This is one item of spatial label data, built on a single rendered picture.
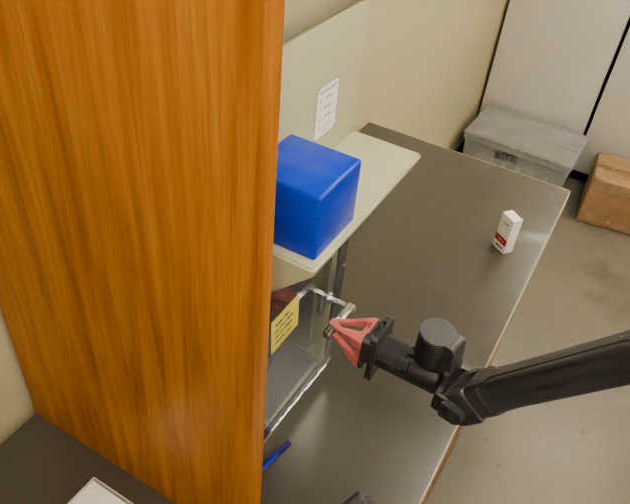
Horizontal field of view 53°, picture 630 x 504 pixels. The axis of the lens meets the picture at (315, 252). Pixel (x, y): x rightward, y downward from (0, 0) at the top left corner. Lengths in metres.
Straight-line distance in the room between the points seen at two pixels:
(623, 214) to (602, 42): 0.90
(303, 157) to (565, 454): 2.04
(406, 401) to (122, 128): 0.88
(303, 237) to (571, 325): 2.46
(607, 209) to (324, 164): 3.07
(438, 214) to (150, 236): 1.23
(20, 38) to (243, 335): 0.38
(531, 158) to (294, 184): 2.95
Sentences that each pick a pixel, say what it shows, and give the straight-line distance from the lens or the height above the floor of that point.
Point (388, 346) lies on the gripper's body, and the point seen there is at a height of 1.23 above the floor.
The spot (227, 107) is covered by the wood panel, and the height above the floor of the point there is 1.73.
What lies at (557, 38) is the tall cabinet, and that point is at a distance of 3.82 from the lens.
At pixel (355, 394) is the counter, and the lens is 1.33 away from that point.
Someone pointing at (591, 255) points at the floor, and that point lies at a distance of 3.55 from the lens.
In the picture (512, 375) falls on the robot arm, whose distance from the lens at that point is 0.93.
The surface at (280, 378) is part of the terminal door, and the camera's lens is 1.11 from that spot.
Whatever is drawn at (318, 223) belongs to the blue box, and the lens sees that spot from 0.70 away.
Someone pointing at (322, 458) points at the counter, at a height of 0.94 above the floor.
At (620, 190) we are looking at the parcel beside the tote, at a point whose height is 0.25.
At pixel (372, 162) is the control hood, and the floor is 1.51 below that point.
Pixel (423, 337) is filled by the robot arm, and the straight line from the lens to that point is 0.97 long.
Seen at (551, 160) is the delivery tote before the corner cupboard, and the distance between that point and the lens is 3.56.
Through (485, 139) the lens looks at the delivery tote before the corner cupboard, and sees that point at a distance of 3.62.
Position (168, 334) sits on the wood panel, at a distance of 0.83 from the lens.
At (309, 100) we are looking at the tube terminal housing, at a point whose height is 1.62.
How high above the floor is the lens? 1.99
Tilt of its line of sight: 40 degrees down
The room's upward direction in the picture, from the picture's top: 6 degrees clockwise
